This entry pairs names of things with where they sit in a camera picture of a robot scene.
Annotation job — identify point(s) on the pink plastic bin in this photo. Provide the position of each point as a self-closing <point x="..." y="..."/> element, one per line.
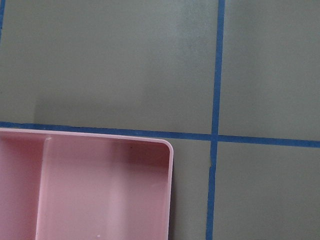
<point x="58" y="185"/>

